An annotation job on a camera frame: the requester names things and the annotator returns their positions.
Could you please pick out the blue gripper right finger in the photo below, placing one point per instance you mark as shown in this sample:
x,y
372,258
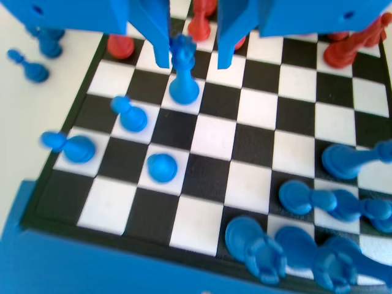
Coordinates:
x,y
232,24

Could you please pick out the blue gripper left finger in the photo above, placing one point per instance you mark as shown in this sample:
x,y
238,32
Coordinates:
x,y
153,24

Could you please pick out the blue pawn moved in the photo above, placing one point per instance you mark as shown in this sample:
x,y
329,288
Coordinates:
x,y
183,88

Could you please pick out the red pawn chess piece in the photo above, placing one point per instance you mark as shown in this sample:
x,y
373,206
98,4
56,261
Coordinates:
x,y
240,43
121,49
337,36
199,29

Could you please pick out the blue pawn chess piece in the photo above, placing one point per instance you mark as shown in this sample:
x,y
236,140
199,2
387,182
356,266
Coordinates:
x,y
35,72
162,168
50,46
133,118
295,197
347,205
78,149

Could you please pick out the red bishop chess piece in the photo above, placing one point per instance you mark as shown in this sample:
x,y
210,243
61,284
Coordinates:
x,y
340,56

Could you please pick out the blue bishop chess piece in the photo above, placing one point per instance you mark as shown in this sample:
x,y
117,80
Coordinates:
x,y
340,160

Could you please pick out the blue rook chess piece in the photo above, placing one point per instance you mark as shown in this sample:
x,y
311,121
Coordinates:
x,y
245,237
295,245

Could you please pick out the blue king chess piece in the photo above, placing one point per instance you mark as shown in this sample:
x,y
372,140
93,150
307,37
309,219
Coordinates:
x,y
352,248

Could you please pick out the blue board mounting plate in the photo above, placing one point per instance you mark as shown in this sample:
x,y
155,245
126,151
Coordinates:
x,y
61,269

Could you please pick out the black and white chessboard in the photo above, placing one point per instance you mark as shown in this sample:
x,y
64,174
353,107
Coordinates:
x,y
214,137

